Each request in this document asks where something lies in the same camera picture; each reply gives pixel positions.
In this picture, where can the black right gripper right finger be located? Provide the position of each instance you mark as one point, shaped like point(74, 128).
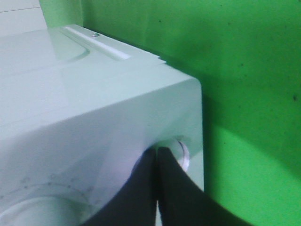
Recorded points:
point(182, 203)

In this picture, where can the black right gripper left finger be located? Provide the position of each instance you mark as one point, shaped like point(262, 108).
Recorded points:
point(135, 203)

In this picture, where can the round white door release button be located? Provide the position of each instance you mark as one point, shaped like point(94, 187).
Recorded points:
point(180, 152)

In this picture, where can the white microwave knob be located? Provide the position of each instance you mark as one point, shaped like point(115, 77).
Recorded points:
point(46, 211)

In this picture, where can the white microwave oven body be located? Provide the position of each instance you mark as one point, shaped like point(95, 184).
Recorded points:
point(78, 109)

